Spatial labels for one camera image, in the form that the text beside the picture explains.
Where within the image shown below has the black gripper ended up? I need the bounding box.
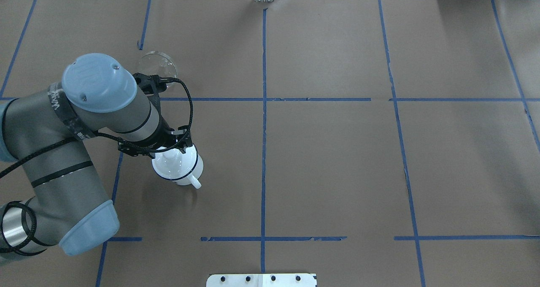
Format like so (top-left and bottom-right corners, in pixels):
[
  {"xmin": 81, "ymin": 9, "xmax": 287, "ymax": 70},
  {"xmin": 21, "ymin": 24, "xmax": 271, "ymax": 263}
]
[{"xmin": 147, "ymin": 127, "xmax": 190, "ymax": 154}]

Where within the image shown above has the white enamel mug lid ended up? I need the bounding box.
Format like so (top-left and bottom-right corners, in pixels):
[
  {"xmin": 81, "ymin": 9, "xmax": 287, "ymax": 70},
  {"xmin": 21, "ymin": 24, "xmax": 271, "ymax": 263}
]
[{"xmin": 151, "ymin": 145, "xmax": 199, "ymax": 181}]

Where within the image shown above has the clear plastic funnel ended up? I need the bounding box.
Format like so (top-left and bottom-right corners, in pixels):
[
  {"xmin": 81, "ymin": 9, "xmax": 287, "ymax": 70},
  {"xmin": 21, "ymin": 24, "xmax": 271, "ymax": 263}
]
[{"xmin": 136, "ymin": 51, "xmax": 178, "ymax": 82}]

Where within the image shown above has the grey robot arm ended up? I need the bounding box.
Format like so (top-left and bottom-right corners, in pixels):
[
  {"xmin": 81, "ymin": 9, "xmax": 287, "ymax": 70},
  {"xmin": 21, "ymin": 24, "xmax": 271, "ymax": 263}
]
[{"xmin": 1, "ymin": 54, "xmax": 191, "ymax": 265}]

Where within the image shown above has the white enamel mug blue rim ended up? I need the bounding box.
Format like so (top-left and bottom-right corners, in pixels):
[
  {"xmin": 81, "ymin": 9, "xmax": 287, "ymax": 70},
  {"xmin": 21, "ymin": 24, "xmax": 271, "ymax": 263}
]
[{"xmin": 173, "ymin": 156, "xmax": 204, "ymax": 189}]

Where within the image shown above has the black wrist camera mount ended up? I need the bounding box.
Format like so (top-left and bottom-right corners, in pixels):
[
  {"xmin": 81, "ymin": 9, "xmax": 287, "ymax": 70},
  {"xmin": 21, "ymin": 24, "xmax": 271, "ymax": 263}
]
[{"xmin": 132, "ymin": 72, "xmax": 170, "ymax": 109}]

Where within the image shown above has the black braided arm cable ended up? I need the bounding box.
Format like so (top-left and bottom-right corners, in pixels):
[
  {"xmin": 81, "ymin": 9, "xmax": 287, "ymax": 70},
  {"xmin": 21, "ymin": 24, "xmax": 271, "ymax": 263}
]
[{"xmin": 0, "ymin": 78, "xmax": 194, "ymax": 254}]

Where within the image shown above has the white pedestal base plate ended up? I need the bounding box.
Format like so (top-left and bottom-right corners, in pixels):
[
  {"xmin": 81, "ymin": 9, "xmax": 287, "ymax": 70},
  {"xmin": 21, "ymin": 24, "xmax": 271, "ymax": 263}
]
[{"xmin": 206, "ymin": 273, "xmax": 318, "ymax": 287}]

